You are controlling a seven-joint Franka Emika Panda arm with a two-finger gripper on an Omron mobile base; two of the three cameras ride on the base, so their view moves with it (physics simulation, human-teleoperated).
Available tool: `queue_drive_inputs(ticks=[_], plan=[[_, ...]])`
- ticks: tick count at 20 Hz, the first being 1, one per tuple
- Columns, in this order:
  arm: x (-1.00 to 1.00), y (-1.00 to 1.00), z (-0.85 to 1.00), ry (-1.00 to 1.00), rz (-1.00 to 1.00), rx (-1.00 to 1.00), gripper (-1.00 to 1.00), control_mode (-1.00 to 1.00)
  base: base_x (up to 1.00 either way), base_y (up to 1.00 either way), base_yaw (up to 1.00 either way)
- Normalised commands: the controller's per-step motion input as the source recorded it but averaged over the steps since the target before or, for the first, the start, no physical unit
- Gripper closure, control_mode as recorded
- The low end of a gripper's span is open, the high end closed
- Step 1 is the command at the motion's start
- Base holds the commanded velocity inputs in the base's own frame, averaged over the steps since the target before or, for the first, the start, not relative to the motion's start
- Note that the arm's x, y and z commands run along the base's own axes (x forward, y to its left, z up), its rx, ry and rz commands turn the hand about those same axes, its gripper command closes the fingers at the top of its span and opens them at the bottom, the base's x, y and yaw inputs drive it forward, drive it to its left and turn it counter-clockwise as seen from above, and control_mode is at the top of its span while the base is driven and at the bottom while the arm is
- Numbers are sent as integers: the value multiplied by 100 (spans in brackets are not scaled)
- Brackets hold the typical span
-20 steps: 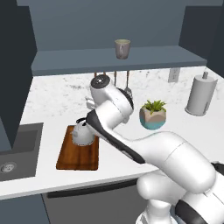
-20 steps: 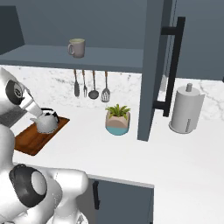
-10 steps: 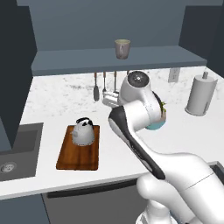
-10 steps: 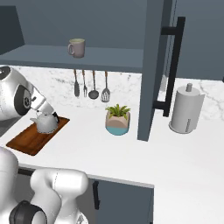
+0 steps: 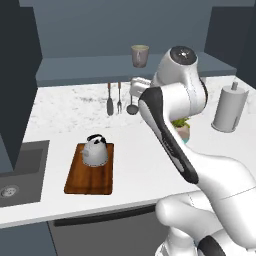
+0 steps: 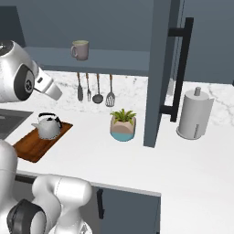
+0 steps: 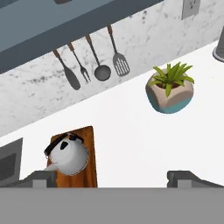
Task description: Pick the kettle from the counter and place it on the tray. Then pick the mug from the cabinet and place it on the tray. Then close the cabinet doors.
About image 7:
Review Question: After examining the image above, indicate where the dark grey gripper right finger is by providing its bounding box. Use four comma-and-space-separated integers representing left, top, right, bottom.
166, 170, 224, 189

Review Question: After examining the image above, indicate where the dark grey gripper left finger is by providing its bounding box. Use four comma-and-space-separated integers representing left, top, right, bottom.
10, 170, 58, 189

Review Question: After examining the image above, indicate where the brown wooden tray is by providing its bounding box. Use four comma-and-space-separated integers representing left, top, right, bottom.
46, 125, 98, 189

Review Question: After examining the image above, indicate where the green plant in beige pot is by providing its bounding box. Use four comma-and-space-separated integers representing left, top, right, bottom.
144, 61, 196, 115

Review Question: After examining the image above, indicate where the grey hanging fork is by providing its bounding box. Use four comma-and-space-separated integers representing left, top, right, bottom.
67, 42, 92, 84

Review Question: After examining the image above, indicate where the grey hanging ladle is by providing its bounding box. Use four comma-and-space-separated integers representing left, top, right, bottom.
84, 33, 112, 82

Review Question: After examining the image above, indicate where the grey hanging slotted spatula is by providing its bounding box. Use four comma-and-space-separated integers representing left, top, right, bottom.
106, 24, 131, 78

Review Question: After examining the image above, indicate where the white kettle with black handle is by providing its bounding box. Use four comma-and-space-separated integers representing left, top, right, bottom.
43, 132, 89, 177

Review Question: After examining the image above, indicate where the blue-grey wall cabinet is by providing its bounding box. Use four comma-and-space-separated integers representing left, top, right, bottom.
0, 0, 165, 75

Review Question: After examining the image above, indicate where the grey wall outlet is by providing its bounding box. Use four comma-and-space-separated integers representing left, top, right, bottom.
180, 0, 201, 21

